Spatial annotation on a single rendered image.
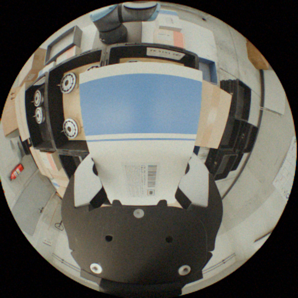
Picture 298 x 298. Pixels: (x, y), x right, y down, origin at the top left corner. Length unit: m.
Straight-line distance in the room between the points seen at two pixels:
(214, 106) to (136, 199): 0.45
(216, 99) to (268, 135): 2.56
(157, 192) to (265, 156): 2.91
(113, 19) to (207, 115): 0.58
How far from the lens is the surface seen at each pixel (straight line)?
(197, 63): 0.37
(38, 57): 1.05
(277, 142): 2.88
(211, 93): 0.47
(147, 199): 0.16
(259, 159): 3.05
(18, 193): 3.35
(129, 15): 0.49
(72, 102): 0.52
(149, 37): 0.67
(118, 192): 0.15
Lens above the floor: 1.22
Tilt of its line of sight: 61 degrees down
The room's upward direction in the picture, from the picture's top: 176 degrees clockwise
